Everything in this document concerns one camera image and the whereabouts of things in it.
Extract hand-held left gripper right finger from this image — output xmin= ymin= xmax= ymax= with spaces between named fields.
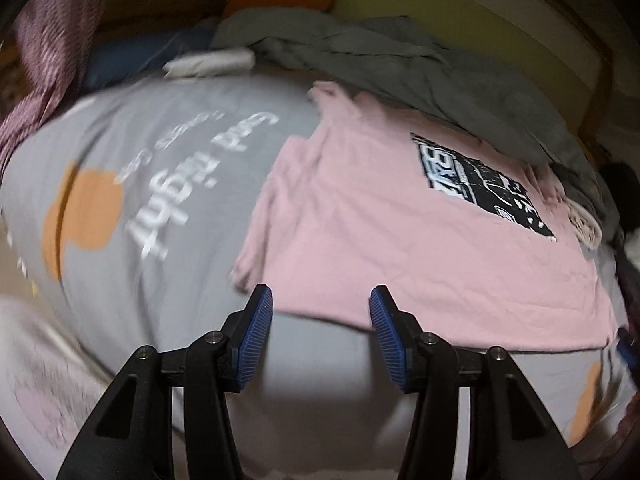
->
xmin=369 ymin=285 xmax=583 ymax=480

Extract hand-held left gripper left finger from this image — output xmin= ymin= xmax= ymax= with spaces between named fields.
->
xmin=56 ymin=284 xmax=274 ymax=480

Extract maroon patterned curtain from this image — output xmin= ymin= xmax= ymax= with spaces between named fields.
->
xmin=0 ymin=0 xmax=108 ymax=161

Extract blue pillow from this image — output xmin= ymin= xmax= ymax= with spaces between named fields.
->
xmin=82 ymin=27 xmax=216 ymax=93

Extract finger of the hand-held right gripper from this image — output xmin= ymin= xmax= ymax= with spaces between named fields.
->
xmin=618 ymin=327 xmax=640 ymax=361

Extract pale pink blanket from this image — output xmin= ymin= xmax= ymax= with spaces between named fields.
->
xmin=0 ymin=300 xmax=173 ymax=461

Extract small white cloth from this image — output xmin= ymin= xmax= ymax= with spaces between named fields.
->
xmin=164 ymin=49 xmax=253 ymax=78

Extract pink t-shirt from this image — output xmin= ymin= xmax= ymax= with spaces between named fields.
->
xmin=230 ymin=81 xmax=620 ymax=352

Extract grey-green duvet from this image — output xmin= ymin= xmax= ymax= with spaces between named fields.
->
xmin=212 ymin=7 xmax=601 ymax=196

